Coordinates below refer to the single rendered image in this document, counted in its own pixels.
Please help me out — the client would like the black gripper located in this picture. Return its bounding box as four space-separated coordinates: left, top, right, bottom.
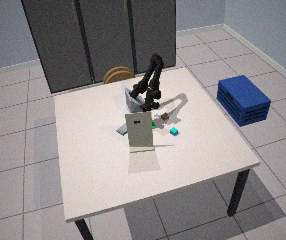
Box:
140 97 154 112

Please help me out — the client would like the small teal block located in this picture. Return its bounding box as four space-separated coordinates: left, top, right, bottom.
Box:
170 128 179 136

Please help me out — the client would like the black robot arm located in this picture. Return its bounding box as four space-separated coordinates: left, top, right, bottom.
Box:
129 53 165 110

